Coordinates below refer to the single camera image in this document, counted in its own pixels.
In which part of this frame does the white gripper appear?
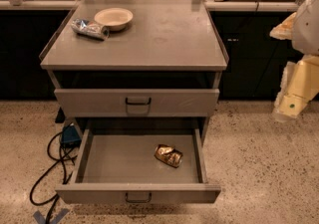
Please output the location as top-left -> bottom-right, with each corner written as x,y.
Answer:
269,12 -> 319,122

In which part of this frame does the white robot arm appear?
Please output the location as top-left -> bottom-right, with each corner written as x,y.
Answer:
270,0 -> 319,122

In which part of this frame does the grey drawer cabinet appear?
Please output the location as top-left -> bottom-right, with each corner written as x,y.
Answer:
41,0 -> 227,128

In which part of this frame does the open grey middle drawer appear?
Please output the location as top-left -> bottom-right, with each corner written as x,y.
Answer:
56,129 -> 221,204

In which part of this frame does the crushed blue silver can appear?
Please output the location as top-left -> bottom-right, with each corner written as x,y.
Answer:
71,19 -> 110,41

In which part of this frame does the closed grey upper drawer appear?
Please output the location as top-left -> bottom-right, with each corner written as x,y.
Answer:
55,89 -> 219,117

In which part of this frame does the white bowl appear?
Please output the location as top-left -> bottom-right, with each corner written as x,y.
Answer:
94,8 -> 133,31

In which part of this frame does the blue power box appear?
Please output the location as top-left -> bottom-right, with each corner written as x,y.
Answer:
60,125 -> 81,147

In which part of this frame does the black upper drawer handle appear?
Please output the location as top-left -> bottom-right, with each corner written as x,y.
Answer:
125,98 -> 152,106

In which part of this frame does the black drawer handle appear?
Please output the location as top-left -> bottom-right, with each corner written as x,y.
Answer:
125,98 -> 152,106
125,192 -> 153,204

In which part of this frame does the black lower drawer handle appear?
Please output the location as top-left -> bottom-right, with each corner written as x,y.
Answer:
125,192 -> 153,204

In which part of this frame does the black cable on floor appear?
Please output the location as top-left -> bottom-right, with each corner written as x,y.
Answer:
29,131 -> 78,224

